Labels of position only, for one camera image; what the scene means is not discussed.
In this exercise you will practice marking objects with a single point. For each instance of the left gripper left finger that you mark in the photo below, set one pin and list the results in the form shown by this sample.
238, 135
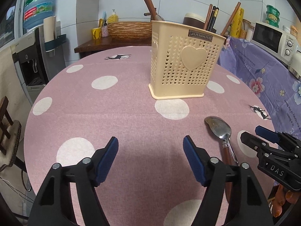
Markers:
53, 203

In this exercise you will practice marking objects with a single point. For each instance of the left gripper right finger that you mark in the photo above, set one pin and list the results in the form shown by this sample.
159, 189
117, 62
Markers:
248, 204

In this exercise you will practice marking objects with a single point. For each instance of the steel spoon wooden handle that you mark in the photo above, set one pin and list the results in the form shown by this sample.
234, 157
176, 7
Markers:
222, 131

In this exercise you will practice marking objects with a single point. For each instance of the cream plastic utensil holder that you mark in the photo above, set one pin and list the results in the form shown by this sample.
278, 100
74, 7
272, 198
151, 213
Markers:
182, 60

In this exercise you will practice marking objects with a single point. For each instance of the black gold-banded chopstick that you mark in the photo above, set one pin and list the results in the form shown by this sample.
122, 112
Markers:
214, 18

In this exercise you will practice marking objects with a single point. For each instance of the right hand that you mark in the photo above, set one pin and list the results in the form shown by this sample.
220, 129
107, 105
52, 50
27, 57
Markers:
281, 197

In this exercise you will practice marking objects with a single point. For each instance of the purple floral cloth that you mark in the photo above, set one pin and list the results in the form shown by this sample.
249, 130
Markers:
270, 81

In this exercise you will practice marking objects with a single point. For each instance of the wooden chair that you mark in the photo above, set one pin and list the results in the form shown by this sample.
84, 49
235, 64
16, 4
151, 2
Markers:
10, 137

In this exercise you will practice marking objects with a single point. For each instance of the white toaster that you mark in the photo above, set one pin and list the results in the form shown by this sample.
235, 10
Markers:
295, 65

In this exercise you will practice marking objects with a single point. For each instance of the pink polka-dot tablecloth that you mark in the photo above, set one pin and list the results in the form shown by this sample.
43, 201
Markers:
150, 181

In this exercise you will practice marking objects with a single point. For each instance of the white microwave oven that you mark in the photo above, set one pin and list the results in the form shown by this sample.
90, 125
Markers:
280, 44

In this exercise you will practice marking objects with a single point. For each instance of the yellow roll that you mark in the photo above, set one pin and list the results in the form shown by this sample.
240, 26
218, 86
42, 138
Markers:
237, 23

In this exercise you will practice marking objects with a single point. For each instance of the water dispenser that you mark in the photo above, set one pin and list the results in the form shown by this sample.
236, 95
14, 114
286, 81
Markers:
35, 66

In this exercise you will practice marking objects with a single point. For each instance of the brown chopstick in holder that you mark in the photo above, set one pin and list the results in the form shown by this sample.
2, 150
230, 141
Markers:
151, 8
230, 19

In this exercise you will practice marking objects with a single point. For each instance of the green stacked bowls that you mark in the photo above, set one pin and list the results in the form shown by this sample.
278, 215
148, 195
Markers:
272, 16

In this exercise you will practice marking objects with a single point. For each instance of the black chopstick in holder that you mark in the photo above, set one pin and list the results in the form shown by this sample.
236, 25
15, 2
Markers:
211, 17

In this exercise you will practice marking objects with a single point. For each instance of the brown rice cooker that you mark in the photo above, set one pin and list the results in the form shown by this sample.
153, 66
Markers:
194, 20

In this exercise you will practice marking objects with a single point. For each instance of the dark wooden side table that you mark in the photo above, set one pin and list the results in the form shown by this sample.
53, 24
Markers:
107, 43

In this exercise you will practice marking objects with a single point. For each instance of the yellow mug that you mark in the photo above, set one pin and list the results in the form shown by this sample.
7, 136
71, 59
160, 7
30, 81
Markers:
96, 33

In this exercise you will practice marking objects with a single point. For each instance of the woven basket basin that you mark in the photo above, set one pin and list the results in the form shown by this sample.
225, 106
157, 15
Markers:
130, 30

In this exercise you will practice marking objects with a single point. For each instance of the yellow soap bottle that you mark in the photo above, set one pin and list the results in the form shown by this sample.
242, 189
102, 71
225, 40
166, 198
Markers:
113, 18

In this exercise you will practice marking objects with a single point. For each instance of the blue water jug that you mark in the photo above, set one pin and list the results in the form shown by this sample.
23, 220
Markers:
35, 11

